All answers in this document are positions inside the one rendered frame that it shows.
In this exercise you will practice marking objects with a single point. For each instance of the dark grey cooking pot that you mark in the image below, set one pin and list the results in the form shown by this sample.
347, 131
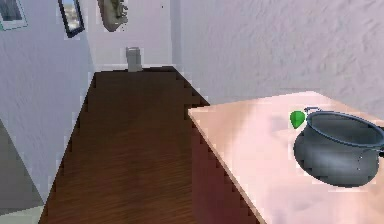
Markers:
336, 156

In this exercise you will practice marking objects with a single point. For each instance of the grey wall ornament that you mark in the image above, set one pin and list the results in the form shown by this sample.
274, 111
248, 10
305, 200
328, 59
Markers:
113, 14

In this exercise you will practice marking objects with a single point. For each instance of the pale pink wooden table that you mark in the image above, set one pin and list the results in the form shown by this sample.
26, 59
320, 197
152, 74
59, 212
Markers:
260, 156

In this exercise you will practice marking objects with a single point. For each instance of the grey bin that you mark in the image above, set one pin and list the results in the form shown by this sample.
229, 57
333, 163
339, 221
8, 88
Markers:
134, 59

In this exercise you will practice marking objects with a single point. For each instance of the white framed picture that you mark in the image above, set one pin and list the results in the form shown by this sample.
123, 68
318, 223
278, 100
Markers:
11, 13

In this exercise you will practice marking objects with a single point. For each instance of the green pear-shaped fruit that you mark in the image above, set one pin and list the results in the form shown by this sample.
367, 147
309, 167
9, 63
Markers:
297, 119

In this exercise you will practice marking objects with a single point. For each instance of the black framed picture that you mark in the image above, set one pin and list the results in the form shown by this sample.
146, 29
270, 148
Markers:
71, 15

